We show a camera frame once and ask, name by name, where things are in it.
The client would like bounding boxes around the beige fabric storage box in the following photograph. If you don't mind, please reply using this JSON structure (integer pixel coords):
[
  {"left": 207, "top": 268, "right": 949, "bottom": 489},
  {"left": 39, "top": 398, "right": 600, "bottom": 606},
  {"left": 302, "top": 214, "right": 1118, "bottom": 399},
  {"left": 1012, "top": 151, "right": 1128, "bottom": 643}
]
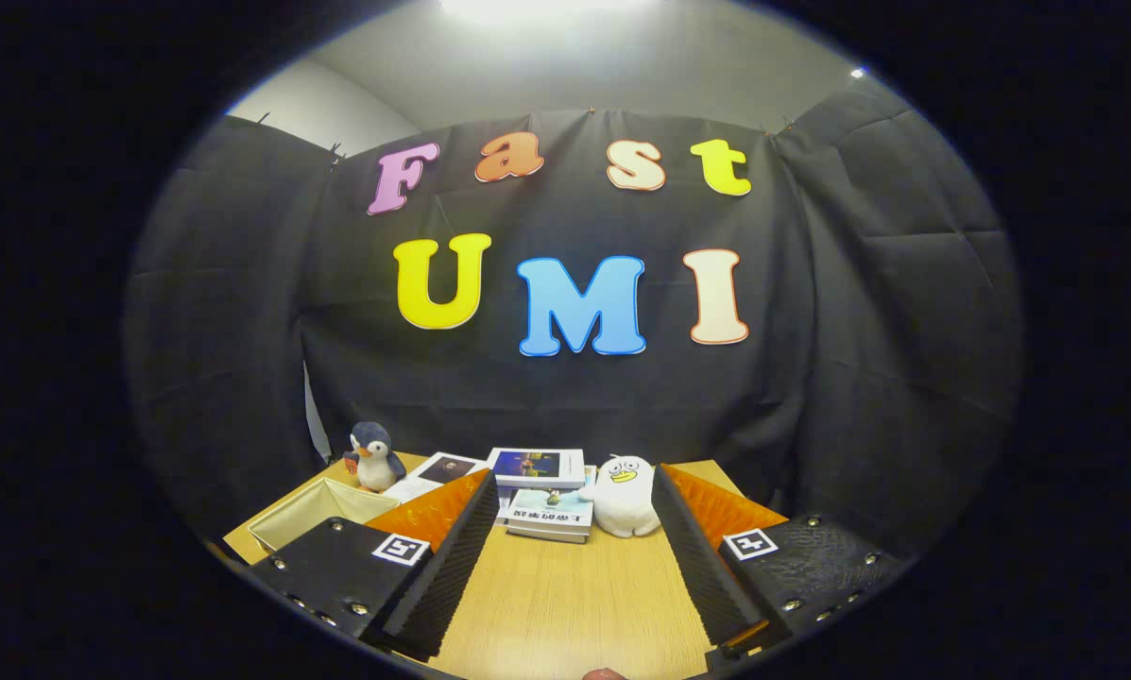
[{"left": 247, "top": 476, "right": 402, "bottom": 554}]

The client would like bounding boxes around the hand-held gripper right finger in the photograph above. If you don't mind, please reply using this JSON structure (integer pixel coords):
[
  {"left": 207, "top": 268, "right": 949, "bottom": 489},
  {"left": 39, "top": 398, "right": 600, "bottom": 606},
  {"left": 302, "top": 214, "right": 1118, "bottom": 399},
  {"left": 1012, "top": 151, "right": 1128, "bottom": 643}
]
[{"left": 650, "top": 463, "right": 906, "bottom": 664}]

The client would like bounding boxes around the thick grey book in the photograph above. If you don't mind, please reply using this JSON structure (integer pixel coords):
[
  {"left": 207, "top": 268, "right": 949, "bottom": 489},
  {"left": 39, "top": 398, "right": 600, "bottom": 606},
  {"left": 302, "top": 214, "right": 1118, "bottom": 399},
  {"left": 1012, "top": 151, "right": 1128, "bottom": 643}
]
[{"left": 506, "top": 524, "right": 592, "bottom": 546}]

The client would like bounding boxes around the white book dark blue picture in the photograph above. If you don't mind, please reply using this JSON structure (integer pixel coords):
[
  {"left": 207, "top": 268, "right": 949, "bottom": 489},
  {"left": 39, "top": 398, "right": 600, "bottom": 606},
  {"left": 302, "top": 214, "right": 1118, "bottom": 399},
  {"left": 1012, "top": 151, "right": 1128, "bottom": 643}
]
[{"left": 486, "top": 447, "right": 588, "bottom": 490}]

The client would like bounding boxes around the grey penguin plush toy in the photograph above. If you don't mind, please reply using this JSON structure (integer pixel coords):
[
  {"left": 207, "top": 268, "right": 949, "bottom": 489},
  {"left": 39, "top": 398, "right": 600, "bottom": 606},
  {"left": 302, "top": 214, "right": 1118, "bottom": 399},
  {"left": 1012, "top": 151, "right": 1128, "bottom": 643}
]
[{"left": 343, "top": 421, "right": 408, "bottom": 494}]

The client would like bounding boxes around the white duck plush toy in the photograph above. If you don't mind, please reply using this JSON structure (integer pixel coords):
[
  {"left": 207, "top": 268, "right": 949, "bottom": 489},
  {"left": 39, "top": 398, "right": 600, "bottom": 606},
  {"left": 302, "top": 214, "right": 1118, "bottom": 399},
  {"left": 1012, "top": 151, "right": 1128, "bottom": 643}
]
[{"left": 578, "top": 455, "right": 663, "bottom": 539}]

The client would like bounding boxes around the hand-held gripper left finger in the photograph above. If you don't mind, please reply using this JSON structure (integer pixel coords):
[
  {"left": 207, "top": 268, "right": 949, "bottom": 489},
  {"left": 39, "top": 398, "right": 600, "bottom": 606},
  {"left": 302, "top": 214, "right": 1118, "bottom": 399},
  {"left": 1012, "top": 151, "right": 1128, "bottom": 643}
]
[{"left": 247, "top": 467, "right": 502, "bottom": 662}]

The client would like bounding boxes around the teal cover book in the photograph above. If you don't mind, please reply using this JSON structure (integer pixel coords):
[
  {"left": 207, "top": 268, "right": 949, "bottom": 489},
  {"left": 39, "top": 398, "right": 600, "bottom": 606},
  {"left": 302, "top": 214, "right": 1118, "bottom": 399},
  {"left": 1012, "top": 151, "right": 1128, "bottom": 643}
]
[{"left": 506, "top": 487, "right": 597, "bottom": 536}]

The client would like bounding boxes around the white book portrait cover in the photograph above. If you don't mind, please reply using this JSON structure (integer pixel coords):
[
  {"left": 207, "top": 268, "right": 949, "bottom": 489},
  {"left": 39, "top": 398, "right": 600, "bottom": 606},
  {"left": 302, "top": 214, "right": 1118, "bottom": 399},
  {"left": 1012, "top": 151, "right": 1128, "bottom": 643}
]
[{"left": 383, "top": 451, "right": 491, "bottom": 504}]

